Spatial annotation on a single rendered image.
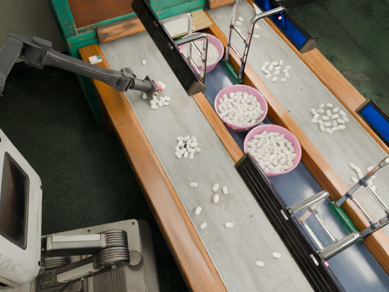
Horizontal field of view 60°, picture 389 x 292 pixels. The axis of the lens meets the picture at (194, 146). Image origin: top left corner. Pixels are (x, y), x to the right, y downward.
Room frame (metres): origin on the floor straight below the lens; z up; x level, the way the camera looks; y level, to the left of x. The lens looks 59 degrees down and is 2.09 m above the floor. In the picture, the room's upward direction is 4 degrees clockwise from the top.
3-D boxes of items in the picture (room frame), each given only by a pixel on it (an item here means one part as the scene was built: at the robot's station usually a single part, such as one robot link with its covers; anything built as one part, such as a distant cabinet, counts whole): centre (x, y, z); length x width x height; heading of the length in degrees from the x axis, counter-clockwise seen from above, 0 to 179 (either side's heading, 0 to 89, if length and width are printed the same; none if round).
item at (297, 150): (0.82, -0.36, 0.72); 0.27 x 0.27 x 0.10
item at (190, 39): (1.19, 0.09, 0.90); 0.20 x 0.19 x 0.45; 31
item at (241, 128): (1.06, -0.22, 0.72); 0.27 x 0.27 x 0.10
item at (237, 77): (1.39, -0.26, 0.90); 0.20 x 0.19 x 0.45; 31
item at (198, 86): (1.15, 0.16, 1.08); 0.62 x 0.08 x 0.07; 31
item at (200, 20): (1.63, 0.12, 0.77); 0.33 x 0.15 x 0.01; 121
